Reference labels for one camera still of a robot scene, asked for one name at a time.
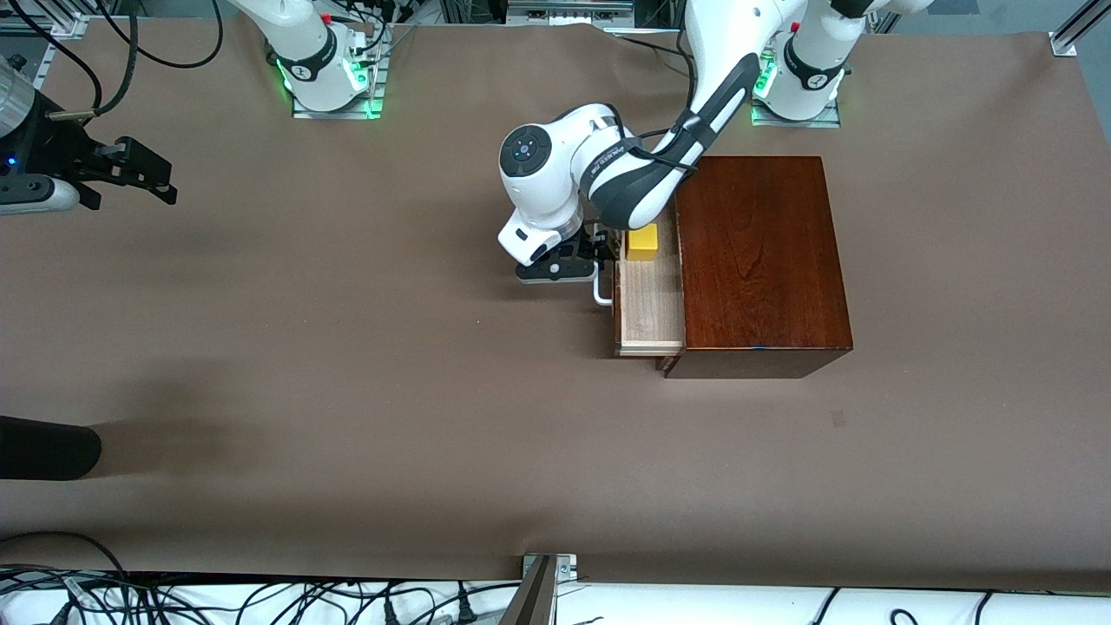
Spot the black cylinder object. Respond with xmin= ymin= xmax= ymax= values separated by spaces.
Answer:
xmin=0 ymin=415 xmax=102 ymax=481

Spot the aluminium frame equipment rack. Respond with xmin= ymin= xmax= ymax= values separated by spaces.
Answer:
xmin=438 ymin=0 xmax=695 ymax=27

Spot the wooden drawer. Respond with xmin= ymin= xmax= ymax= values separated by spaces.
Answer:
xmin=614 ymin=204 xmax=687 ymax=359

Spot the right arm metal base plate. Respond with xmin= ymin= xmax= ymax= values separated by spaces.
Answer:
xmin=292 ymin=24 xmax=388 ymax=121

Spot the small metal corner bracket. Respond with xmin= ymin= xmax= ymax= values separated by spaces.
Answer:
xmin=522 ymin=553 xmax=578 ymax=584

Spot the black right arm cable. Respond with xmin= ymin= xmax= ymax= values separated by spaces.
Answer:
xmin=9 ymin=0 xmax=225 ymax=120

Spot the dark wooden drawer cabinet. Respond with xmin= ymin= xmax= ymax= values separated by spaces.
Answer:
xmin=664 ymin=156 xmax=854 ymax=379

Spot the aluminium profile bar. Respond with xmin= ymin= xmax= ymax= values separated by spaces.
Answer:
xmin=496 ymin=556 xmax=558 ymax=625

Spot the black base power cable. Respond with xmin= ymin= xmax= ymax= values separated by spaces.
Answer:
xmin=608 ymin=24 xmax=695 ymax=62

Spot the aluminium frame corner bracket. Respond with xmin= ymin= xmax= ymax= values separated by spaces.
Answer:
xmin=1049 ymin=0 xmax=1111 ymax=57

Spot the perforated aluminium edge rail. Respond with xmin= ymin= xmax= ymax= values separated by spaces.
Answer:
xmin=0 ymin=9 xmax=88 ymax=79

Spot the black looping floor cable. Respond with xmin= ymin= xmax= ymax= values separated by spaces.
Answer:
xmin=0 ymin=530 xmax=133 ymax=625

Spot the brown paper table cover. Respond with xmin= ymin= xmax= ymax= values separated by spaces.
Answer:
xmin=0 ymin=16 xmax=1111 ymax=593

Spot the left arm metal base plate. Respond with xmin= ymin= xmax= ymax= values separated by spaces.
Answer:
xmin=751 ymin=97 xmax=841 ymax=129

